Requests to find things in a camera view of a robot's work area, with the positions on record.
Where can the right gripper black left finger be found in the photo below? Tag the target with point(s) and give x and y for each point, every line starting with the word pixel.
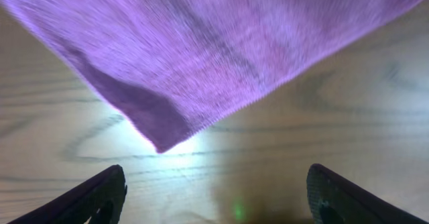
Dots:
pixel 98 200

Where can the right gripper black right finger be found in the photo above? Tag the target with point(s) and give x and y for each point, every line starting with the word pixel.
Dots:
pixel 333 199

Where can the purple microfiber cloth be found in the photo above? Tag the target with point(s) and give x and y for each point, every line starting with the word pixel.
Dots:
pixel 174 67

